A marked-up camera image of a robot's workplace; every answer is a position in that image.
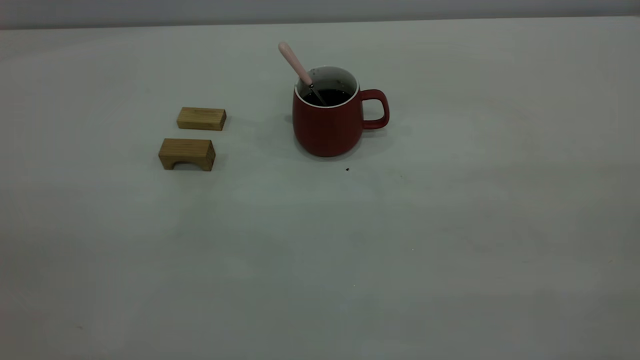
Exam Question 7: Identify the red mug with white interior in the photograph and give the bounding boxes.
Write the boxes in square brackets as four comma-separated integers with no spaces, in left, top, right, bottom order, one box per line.
[292,65,390,158]

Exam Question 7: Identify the pink handled grey spoon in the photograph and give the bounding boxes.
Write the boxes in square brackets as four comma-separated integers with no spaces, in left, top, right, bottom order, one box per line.
[278,42,329,107]

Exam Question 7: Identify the dark coffee liquid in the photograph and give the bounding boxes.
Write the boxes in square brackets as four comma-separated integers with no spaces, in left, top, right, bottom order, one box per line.
[302,88,353,107]

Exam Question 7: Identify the flat rectangular wooden block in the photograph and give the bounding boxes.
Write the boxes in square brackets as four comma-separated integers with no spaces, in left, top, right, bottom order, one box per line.
[176,106,227,132]

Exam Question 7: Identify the arched wooden block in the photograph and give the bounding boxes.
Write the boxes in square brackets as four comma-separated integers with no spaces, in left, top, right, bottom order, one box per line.
[158,138,216,172]

